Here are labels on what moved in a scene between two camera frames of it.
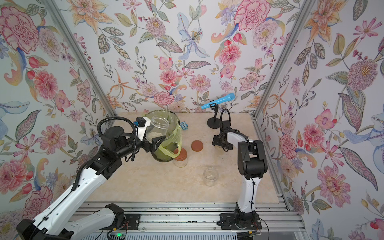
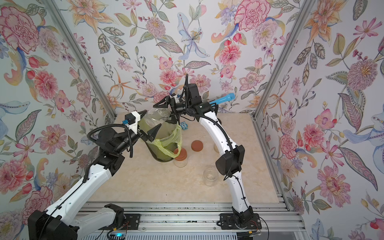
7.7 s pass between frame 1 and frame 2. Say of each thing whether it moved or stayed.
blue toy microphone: stayed
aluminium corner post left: stayed
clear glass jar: stayed
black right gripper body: moved
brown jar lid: stayed
